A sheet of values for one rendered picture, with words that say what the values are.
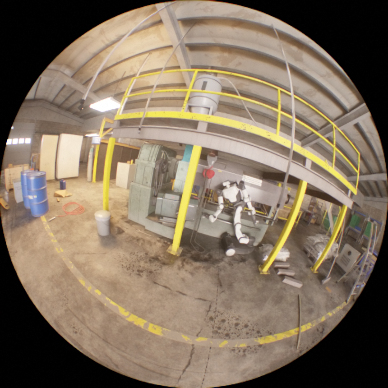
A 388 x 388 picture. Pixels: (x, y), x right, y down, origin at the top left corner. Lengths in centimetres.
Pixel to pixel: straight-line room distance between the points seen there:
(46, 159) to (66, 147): 110
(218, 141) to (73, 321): 268
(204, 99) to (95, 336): 383
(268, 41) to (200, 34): 187
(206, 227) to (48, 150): 664
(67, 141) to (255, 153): 664
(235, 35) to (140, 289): 558
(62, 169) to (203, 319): 668
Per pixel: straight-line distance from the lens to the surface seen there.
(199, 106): 278
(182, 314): 151
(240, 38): 445
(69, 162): 660
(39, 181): 325
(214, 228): 272
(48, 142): 637
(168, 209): 212
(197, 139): 167
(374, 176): 1150
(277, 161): 181
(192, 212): 216
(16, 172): 622
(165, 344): 141
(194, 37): 467
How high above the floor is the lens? 141
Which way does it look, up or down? 13 degrees down
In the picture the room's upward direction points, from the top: 13 degrees clockwise
